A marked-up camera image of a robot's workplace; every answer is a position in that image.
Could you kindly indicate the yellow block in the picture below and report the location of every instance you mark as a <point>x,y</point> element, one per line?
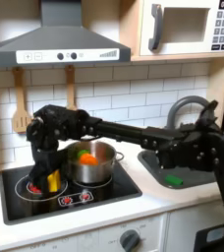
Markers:
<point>54,180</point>

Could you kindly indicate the orange toy carrot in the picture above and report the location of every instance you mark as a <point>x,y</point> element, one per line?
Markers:
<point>88,159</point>

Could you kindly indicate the green block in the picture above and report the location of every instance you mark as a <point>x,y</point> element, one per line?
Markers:
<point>174,180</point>

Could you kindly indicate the wooden slotted spatula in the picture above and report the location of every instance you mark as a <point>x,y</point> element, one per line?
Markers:
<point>20,123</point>

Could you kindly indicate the steel pot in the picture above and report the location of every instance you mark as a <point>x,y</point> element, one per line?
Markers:
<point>100,170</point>

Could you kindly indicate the black toy stove top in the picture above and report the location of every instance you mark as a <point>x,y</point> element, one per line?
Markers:
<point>94,203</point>

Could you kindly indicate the wooden spoon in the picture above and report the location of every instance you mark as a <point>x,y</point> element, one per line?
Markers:
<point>70,88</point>

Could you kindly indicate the grey oven knob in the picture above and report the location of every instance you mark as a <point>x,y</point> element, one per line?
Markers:
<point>129,240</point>

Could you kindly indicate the grey range hood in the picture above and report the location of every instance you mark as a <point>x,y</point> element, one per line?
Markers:
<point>61,39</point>

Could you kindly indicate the dark grey sink basin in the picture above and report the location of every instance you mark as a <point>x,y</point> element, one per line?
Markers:
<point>186,178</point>

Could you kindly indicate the dark grey tap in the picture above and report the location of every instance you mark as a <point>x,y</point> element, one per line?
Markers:
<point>178,106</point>

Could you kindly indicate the white toy microwave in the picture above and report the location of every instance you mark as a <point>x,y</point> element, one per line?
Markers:
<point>189,42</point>

